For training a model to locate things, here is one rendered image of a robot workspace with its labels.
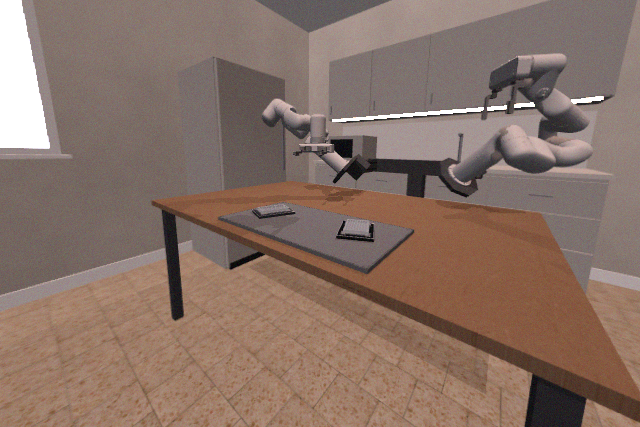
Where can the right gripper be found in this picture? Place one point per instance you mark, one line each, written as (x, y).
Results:
(315, 148)

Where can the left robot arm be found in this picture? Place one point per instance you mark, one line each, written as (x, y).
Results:
(512, 144)

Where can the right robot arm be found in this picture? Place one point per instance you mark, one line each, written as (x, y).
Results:
(315, 124)

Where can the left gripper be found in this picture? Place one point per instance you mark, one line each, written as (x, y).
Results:
(506, 75)

